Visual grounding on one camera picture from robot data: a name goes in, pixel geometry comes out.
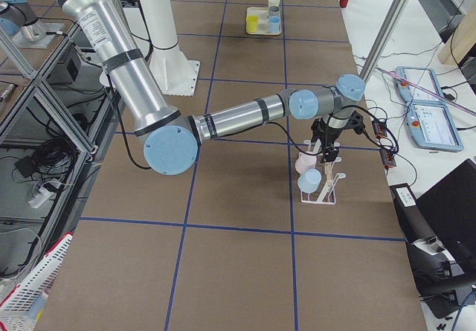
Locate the yellow plastic cup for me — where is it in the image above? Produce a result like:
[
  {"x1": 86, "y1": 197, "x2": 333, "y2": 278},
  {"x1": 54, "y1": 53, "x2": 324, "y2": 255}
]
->
[{"x1": 245, "y1": 15, "x2": 259, "y2": 34}]

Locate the cream plastic cup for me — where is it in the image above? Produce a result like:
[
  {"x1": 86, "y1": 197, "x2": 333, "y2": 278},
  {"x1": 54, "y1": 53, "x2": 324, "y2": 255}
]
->
[{"x1": 268, "y1": 0, "x2": 280, "y2": 7}]

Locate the black laptop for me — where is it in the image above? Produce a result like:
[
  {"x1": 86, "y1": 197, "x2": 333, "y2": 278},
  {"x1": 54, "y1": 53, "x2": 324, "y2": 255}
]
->
[{"x1": 413, "y1": 158, "x2": 475, "y2": 271}]

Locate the white power strip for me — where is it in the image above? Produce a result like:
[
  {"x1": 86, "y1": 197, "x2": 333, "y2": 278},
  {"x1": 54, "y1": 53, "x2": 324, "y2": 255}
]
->
[{"x1": 28, "y1": 185, "x2": 55, "y2": 209}]

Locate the light blue plastic cup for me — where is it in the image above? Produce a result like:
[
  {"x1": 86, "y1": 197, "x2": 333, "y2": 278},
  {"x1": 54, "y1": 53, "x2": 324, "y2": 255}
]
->
[{"x1": 297, "y1": 168, "x2": 322, "y2": 194}]

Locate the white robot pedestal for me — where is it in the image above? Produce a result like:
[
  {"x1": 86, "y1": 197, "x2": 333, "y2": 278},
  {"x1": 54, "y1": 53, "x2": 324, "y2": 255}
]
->
[{"x1": 140, "y1": 0, "x2": 200, "y2": 97}]

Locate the aluminium frame post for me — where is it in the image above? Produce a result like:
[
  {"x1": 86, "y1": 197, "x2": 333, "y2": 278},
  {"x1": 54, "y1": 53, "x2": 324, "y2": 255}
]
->
[{"x1": 360, "y1": 0, "x2": 409, "y2": 83}]

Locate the grey plastic cup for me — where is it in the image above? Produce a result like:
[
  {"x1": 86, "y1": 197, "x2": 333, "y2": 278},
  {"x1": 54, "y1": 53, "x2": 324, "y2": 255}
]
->
[{"x1": 268, "y1": 6, "x2": 280, "y2": 18}]

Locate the white wire cup rack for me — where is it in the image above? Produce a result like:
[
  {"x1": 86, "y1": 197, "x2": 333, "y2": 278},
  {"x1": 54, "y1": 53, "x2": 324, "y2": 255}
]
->
[{"x1": 298, "y1": 139, "x2": 346, "y2": 205}]

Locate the black camera cable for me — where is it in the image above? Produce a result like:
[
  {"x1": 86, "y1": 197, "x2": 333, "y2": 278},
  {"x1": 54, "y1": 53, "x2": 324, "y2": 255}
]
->
[{"x1": 107, "y1": 106, "x2": 387, "y2": 170}]

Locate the long metal grabber stick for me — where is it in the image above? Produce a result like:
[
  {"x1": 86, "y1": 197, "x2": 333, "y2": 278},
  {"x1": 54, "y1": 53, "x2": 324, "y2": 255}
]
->
[{"x1": 376, "y1": 67, "x2": 476, "y2": 117}]

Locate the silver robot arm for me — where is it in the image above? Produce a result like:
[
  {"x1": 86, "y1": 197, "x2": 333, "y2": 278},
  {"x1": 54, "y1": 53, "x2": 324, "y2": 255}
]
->
[{"x1": 57, "y1": 0, "x2": 365, "y2": 175}]

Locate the near blue teach pendant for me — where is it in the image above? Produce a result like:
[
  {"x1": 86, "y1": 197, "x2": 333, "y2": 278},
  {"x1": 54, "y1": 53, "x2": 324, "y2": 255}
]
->
[{"x1": 406, "y1": 100, "x2": 464, "y2": 152}]

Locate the far blue teach pendant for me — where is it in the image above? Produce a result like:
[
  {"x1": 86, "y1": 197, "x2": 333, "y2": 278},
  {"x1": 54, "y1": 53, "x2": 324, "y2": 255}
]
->
[{"x1": 395, "y1": 66, "x2": 443, "y2": 103}]

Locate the pink plastic cup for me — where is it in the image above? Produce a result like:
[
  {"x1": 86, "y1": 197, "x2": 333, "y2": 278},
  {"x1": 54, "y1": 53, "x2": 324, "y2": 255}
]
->
[{"x1": 295, "y1": 153, "x2": 317, "y2": 175}]

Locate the blue teach pendant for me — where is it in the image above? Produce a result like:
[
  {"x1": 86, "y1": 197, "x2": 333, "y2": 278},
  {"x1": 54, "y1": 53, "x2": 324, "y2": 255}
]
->
[
  {"x1": 395, "y1": 66, "x2": 443, "y2": 103},
  {"x1": 406, "y1": 100, "x2": 464, "y2": 152}
]

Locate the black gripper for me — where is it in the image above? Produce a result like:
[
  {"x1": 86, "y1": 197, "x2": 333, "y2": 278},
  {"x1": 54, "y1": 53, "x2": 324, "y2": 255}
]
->
[{"x1": 311, "y1": 115, "x2": 342, "y2": 163}]

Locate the cream plastic tray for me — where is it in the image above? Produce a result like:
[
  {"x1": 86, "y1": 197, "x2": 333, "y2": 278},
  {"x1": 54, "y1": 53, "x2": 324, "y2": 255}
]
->
[{"x1": 245, "y1": 7, "x2": 282, "y2": 36}]

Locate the white plastic basket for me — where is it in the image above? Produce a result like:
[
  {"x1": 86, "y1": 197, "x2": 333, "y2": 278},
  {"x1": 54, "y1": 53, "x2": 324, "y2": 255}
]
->
[{"x1": 1, "y1": 232, "x2": 73, "y2": 330}]

